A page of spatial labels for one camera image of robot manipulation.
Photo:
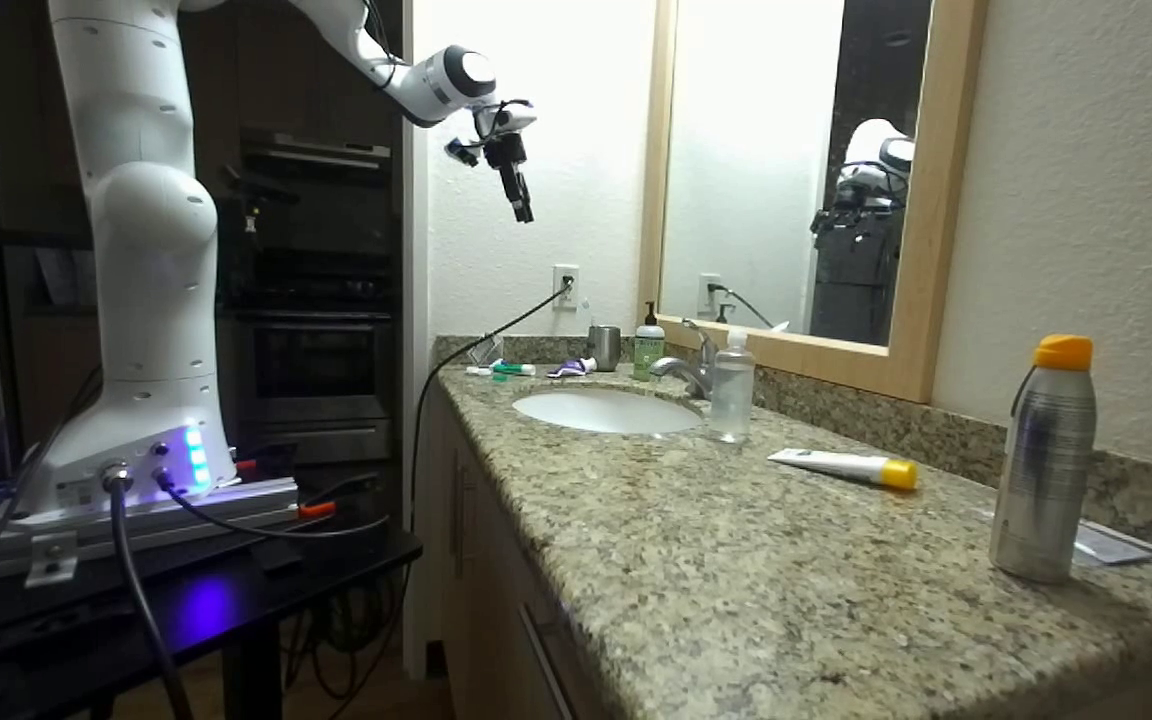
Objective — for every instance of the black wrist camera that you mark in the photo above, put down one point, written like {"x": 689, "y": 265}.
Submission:
{"x": 461, "y": 149}

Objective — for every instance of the purple toothpaste tube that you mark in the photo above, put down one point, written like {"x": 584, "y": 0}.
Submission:
{"x": 574, "y": 367}

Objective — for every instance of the silver spray bottle orange cap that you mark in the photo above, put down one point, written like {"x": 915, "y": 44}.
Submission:
{"x": 1043, "y": 464}

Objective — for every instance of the chrome sink faucet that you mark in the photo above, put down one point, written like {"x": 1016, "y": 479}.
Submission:
{"x": 698, "y": 362}

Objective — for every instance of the white oval sink basin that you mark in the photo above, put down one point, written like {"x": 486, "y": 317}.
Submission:
{"x": 602, "y": 411}

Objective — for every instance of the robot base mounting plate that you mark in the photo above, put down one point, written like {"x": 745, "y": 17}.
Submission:
{"x": 163, "y": 513}

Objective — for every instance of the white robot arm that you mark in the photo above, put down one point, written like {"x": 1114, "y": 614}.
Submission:
{"x": 136, "y": 265}

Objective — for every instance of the black robot cart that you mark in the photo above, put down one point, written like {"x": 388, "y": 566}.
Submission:
{"x": 136, "y": 626}

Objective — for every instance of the clear plastic bottle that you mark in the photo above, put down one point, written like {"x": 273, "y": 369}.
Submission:
{"x": 732, "y": 392}

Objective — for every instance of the black wall oven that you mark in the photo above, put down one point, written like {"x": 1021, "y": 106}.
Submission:
{"x": 316, "y": 345}

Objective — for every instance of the wooden vanity cabinet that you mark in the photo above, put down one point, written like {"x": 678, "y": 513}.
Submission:
{"x": 481, "y": 574}

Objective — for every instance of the green label spray bottle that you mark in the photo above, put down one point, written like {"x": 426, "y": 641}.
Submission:
{"x": 648, "y": 350}

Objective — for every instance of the foil packet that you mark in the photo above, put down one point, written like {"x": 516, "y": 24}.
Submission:
{"x": 1114, "y": 547}

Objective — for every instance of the metal toothbrush cup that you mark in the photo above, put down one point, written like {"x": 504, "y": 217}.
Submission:
{"x": 606, "y": 345}

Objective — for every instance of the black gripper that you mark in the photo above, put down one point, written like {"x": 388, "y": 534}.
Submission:
{"x": 504, "y": 133}

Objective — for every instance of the wood framed wall mirror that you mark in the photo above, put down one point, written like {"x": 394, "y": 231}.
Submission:
{"x": 916, "y": 200}

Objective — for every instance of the green toothpaste tube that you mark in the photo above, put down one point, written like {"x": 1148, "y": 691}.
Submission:
{"x": 508, "y": 369}

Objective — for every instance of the white wall outlet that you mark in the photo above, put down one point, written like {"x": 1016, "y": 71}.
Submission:
{"x": 564, "y": 286}

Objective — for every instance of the white tube yellow cap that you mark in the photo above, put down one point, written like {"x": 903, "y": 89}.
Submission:
{"x": 838, "y": 464}

